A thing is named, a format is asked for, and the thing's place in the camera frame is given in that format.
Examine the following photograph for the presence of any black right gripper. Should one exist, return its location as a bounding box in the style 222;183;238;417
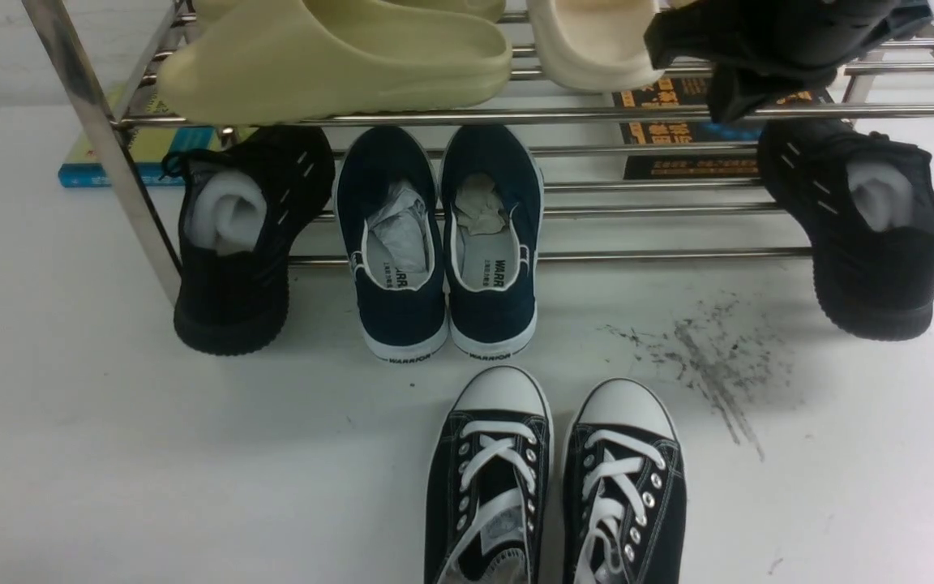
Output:
644;1;934;123

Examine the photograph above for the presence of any black canvas sneaker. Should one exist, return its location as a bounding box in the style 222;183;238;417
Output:
422;365;555;583
561;378;688;583

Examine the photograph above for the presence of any right navy slip-on shoe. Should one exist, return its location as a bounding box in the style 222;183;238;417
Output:
439;125;545;361

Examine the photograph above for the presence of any navy slip-on shoe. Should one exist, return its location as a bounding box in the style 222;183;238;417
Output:
333;127;449;363
439;125;545;361

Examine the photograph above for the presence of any left navy slip-on shoe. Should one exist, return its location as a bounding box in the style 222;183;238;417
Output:
333;127;449;363

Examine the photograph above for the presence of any silver metal shoe rack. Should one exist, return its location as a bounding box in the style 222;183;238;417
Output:
21;1;934;303

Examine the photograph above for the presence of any black and orange book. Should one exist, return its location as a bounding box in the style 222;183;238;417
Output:
611;77;834;181

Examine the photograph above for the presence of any left cream slide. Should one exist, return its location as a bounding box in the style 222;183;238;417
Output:
526;1;664;93

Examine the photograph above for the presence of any right black knit sneaker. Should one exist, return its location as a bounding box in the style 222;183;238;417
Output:
756;118;934;341

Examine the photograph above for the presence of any black knit sneaker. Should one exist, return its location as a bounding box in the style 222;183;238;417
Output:
756;118;934;341
161;126;335;356

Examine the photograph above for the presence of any left olive green slide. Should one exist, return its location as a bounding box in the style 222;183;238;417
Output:
156;1;512;126

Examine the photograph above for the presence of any olive green slide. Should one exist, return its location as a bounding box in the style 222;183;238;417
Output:
156;1;512;126
193;1;507;23

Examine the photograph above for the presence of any left black knit sneaker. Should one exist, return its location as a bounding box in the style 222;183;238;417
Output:
161;126;335;356

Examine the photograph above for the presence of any right olive green slide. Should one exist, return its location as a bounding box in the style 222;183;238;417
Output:
193;1;507;23

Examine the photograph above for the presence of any blue and yellow book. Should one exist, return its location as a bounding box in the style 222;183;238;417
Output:
58;85;229;189

